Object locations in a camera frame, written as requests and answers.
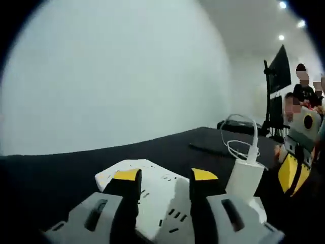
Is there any person's teal clothing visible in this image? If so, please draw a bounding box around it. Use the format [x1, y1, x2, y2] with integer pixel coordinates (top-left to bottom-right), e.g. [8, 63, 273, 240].
[314, 124, 325, 165]

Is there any black side desk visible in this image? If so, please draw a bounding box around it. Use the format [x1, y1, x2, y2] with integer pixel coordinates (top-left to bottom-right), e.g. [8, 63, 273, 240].
[217, 119, 263, 133]

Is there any white charger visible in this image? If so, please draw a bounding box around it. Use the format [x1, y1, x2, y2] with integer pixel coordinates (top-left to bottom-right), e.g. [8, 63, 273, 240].
[225, 159, 265, 201]

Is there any black tablecloth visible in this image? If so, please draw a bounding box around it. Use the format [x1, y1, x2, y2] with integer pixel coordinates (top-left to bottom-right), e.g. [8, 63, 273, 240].
[0, 126, 325, 244]

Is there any white power strip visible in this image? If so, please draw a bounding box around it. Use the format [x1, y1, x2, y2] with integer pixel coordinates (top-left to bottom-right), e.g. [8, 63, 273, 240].
[95, 159, 267, 241]

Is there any large black monitor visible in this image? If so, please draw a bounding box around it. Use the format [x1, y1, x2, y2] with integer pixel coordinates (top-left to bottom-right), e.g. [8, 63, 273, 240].
[268, 45, 292, 94]

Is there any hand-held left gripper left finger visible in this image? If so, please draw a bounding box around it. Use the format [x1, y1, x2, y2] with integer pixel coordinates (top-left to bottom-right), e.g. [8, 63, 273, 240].
[40, 167, 143, 244]

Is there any white charging cable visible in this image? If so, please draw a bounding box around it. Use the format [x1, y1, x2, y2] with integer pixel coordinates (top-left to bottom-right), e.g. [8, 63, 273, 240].
[219, 113, 269, 171]

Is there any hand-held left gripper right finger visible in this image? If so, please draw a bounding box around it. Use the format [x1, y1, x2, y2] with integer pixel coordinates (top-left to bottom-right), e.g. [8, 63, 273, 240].
[190, 167, 285, 244]

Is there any small black monitor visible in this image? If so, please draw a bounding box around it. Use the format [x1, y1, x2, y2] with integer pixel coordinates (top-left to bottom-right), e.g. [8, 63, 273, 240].
[269, 95, 283, 128]

